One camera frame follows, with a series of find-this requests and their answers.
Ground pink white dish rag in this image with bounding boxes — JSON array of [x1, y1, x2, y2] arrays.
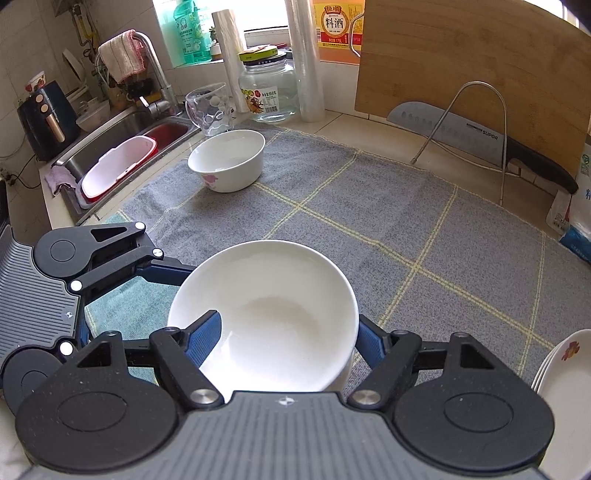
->
[[98, 30, 147, 85]]

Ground metal wire rack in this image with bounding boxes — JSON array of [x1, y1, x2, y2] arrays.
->
[[410, 80, 522, 206]]

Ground steel faucet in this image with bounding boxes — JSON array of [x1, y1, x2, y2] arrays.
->
[[133, 31, 180, 117]]

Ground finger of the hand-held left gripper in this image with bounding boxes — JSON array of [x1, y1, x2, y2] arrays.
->
[[59, 336, 100, 358], [69, 220, 197, 292]]

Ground teal cloth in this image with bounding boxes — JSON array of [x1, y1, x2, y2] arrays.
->
[[84, 271, 186, 354]]

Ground glass jar green lid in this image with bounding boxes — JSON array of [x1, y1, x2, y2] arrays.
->
[[238, 45, 297, 123]]

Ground white blue salt bag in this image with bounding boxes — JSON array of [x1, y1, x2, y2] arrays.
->
[[545, 142, 591, 265]]

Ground thick clear plastic roll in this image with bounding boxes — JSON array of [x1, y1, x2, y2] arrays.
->
[[283, 0, 325, 123]]

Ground thin plastic wrap roll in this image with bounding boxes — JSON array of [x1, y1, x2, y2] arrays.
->
[[212, 9, 250, 114]]

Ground bamboo cutting board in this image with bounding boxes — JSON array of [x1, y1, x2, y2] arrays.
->
[[354, 0, 588, 180]]

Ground green dish soap bottle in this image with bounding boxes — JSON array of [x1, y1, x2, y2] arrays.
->
[[172, 0, 214, 65]]

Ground stainless steel sink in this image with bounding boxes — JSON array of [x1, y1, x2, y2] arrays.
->
[[50, 107, 197, 223]]

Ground purple cloth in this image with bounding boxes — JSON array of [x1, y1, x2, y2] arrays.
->
[[43, 165, 77, 198]]

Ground white bowl pink flowers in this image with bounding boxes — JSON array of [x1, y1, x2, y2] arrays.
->
[[187, 130, 266, 193], [167, 240, 359, 394]]

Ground kitchen knife black handle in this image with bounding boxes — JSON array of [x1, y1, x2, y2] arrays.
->
[[386, 102, 580, 195]]

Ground yellow cooking wine bottle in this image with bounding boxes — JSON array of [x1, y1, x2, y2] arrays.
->
[[313, 0, 366, 64]]

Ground red basin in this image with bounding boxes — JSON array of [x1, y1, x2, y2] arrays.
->
[[75, 122, 195, 209]]

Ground grey checked table mat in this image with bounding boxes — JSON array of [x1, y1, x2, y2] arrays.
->
[[85, 122, 591, 393]]

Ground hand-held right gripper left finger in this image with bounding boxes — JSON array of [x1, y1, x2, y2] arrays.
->
[[59, 310, 223, 411]]

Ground white pink basin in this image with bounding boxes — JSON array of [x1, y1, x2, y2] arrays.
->
[[80, 136, 158, 202]]

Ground black air fryer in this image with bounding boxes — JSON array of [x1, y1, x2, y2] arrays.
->
[[17, 80, 80, 162]]

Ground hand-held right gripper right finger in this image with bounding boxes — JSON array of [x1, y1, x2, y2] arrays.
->
[[347, 316, 502, 411]]

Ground clear glass cup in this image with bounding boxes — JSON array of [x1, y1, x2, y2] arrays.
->
[[185, 82, 235, 137]]

